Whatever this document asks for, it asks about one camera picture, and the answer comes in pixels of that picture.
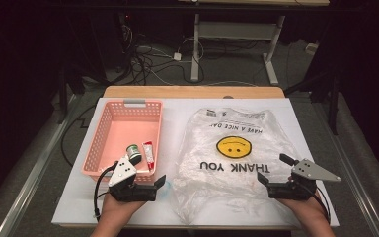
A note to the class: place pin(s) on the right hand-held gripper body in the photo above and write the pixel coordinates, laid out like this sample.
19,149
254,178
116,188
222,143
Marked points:
306,174

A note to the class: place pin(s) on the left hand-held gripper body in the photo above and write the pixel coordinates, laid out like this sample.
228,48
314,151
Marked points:
125,174

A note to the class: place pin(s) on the small green round jar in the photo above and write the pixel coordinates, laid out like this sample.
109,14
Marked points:
132,150

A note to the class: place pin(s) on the red and white tube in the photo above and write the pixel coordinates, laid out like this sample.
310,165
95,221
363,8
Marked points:
148,154

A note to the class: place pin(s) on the pink plastic basket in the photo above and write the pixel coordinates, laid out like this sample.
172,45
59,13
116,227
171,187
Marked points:
125,131

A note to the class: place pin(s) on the clear printed plastic bag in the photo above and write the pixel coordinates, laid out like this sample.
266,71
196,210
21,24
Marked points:
230,171

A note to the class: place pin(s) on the person's right hand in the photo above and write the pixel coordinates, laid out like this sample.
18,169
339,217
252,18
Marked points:
309,212

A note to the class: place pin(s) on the person's left hand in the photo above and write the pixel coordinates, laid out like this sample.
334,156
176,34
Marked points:
118,212

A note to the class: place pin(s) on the white board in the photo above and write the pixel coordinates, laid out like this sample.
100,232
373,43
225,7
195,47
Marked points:
174,131

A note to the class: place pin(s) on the black stand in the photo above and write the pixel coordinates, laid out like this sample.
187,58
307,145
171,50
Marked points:
333,105

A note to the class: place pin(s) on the wooden table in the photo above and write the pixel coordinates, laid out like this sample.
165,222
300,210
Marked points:
194,91

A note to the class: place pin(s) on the white power adapter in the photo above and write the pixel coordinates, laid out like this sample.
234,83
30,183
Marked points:
177,56

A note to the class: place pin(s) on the small white box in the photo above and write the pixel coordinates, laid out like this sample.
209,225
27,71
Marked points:
312,48

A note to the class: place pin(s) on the metal floor rail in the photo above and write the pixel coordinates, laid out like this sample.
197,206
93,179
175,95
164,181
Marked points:
36,168
352,171

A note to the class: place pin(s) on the white metal desk frame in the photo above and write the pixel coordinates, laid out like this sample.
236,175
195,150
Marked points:
195,49

